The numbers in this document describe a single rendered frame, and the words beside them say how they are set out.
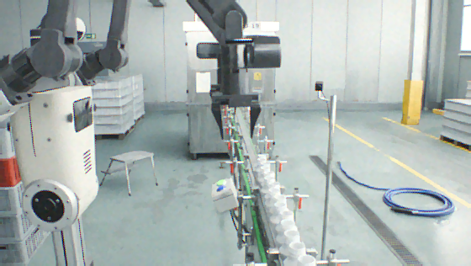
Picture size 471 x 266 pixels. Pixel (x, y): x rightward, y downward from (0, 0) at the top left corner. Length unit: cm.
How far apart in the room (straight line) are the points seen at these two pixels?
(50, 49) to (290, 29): 1058
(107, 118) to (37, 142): 642
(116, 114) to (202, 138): 234
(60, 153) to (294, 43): 1046
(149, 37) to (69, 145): 1025
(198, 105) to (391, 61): 797
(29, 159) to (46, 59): 34
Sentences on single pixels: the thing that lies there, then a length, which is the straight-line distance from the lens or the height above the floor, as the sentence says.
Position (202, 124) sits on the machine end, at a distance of 558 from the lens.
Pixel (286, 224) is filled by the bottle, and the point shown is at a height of 115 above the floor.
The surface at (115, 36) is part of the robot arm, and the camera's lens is 125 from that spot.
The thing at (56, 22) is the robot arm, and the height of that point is 166.
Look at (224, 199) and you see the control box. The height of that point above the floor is 108.
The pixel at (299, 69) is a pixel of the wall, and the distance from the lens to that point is 1126.
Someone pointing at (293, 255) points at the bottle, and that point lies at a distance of 85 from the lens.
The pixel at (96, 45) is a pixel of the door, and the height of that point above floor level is 197.
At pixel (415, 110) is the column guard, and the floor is 36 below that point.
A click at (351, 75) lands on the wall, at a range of 1173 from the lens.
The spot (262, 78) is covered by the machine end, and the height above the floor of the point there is 126.
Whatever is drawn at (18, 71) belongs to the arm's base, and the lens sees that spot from 87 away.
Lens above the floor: 158
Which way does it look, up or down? 12 degrees down
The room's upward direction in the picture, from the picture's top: straight up
